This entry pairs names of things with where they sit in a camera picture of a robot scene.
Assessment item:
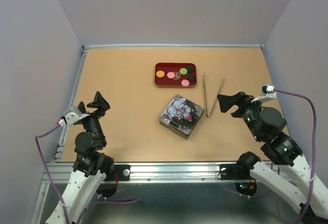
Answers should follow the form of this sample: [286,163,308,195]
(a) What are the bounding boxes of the black round cookie lower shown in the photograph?
[187,74,196,83]

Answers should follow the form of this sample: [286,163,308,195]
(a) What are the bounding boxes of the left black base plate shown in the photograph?
[104,164,131,182]

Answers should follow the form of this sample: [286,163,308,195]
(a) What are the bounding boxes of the gold square cookie tin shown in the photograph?
[159,118,199,140]

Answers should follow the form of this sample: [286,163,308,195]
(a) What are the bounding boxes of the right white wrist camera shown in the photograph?
[251,84,277,104]

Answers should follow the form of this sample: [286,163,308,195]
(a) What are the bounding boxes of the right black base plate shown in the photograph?
[217,164,253,180]

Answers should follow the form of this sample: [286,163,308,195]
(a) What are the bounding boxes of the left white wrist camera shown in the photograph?
[57,106,89,127]

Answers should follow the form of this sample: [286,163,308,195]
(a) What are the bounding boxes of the pink round cookie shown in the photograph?
[181,79,190,87]
[167,72,175,79]

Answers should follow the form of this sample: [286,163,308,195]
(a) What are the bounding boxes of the green round cookie upper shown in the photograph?
[179,68,188,75]

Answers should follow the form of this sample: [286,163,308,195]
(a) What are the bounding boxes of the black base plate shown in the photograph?
[217,164,253,180]
[104,164,131,182]

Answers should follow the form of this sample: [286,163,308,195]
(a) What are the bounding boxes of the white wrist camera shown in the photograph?
[251,84,277,104]
[57,106,89,127]

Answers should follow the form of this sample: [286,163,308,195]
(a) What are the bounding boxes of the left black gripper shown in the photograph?
[77,91,110,146]

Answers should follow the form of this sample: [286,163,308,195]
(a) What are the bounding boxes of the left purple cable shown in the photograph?
[34,124,141,224]

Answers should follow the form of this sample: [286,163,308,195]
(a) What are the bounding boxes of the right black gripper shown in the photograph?
[217,90,266,141]

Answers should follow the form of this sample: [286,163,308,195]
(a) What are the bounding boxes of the black round cookie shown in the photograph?
[186,65,195,73]
[187,74,196,83]

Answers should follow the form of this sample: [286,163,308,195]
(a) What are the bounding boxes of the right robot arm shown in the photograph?
[217,85,327,223]

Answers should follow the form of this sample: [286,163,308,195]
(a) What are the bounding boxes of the pink round cookie lower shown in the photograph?
[181,79,190,87]

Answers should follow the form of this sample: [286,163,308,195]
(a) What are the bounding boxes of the orange round cookie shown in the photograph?
[156,70,165,78]

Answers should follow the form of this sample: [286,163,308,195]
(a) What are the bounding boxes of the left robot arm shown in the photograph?
[46,91,114,223]

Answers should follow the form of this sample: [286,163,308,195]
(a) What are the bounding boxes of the red rectangular tray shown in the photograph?
[154,63,197,88]

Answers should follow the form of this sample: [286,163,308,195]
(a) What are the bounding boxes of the aluminium front rail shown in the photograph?
[40,160,315,184]

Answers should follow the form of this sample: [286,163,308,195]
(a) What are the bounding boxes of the metal tongs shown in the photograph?
[202,71,225,118]

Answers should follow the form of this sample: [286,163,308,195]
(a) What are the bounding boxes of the gold tin lid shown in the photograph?
[159,94,204,121]

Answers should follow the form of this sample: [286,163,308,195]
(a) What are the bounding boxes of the black round cookie upper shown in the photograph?
[186,65,195,73]

